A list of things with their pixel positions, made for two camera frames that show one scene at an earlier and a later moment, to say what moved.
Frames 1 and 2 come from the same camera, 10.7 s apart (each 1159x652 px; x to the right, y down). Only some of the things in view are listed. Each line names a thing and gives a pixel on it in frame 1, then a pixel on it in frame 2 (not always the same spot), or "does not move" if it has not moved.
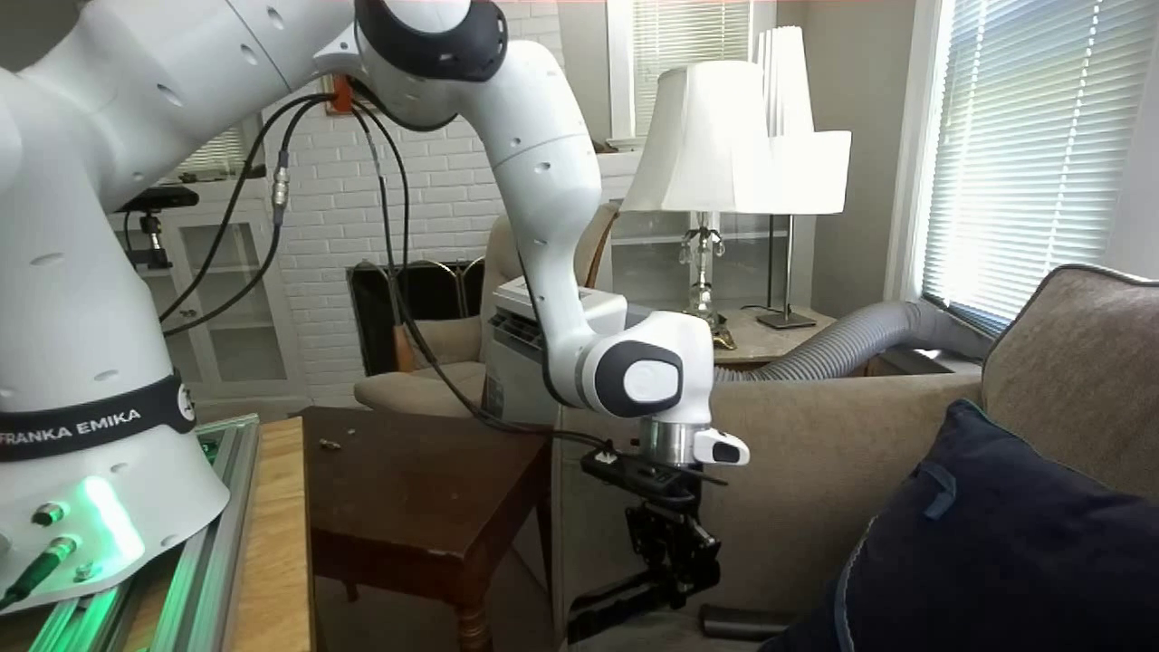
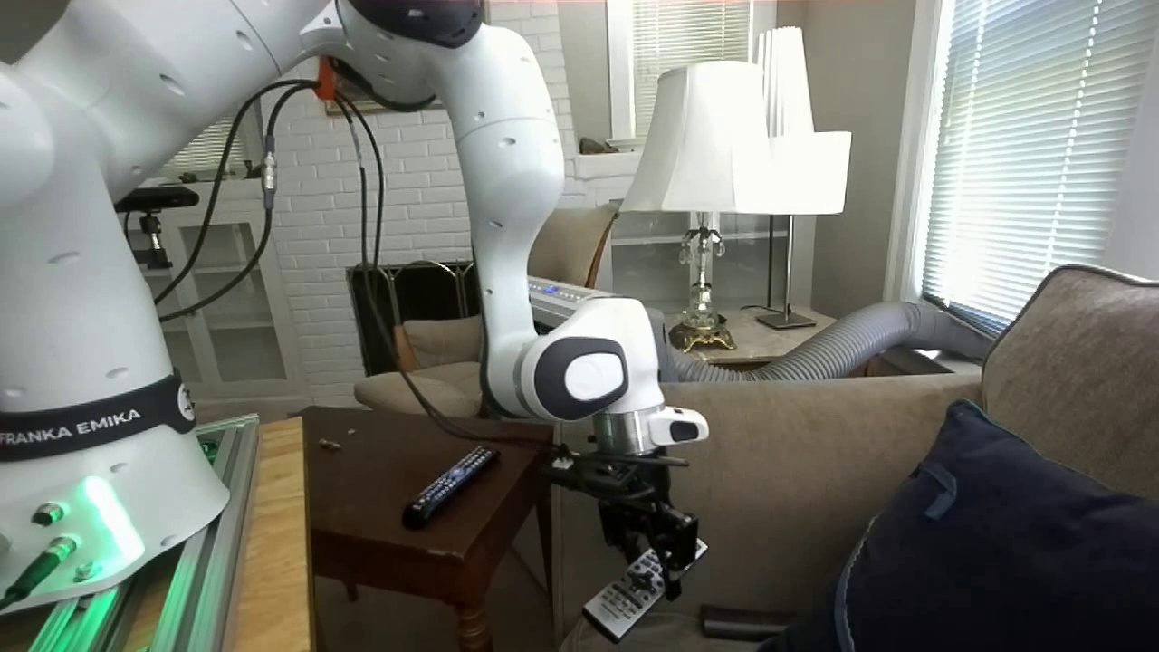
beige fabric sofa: [1078, 365] does not move
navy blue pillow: [994, 550] does not move
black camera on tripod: [143, 225] does not move
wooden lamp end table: [763, 335] does not move
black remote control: [623, 603] → [468, 472]
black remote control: [759, 624] → [623, 600]
